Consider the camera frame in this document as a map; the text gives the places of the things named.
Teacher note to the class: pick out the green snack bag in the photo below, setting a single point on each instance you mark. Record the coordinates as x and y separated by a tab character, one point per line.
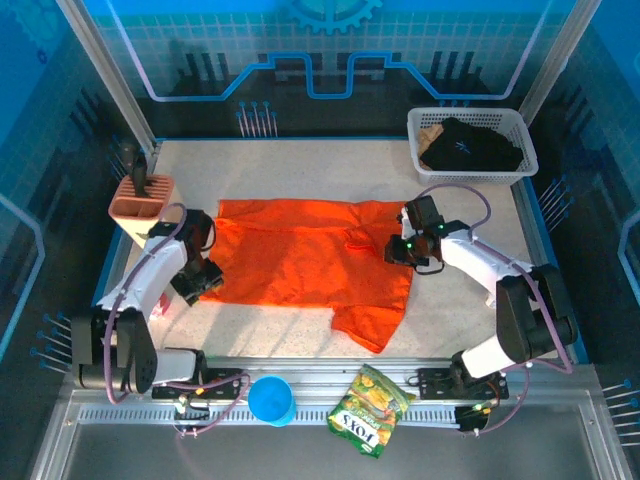
370	410

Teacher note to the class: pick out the pink knife block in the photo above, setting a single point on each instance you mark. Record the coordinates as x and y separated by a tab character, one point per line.
135	200

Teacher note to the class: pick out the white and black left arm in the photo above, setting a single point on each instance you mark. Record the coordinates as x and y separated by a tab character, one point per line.
150	270

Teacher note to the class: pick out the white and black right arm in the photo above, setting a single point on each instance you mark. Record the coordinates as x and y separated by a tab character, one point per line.
520	310

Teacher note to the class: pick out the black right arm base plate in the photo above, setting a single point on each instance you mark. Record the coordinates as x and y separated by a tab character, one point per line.
434	382

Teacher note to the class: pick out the tan t-shirt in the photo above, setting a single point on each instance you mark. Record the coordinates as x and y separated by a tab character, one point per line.
429	137

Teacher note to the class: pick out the blue plastic cup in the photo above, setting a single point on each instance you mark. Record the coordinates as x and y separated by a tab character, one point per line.
270	400

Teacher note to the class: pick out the white plastic basket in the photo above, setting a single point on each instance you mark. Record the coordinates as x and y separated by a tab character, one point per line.
520	176

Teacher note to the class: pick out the orange t-shirt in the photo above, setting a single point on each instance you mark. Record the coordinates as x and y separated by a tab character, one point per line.
300	250

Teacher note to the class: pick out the black t-shirt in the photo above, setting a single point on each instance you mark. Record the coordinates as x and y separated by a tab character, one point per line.
470	147

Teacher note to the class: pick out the aluminium mounting rail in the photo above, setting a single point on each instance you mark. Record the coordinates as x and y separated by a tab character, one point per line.
320	370

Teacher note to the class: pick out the aluminium frame post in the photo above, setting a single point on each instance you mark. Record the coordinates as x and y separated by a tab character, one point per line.
107	75
555	55

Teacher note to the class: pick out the small pink and white object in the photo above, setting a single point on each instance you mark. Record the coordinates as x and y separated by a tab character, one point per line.
162	306

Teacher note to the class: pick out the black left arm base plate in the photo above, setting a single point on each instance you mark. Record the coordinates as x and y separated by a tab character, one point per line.
225	376

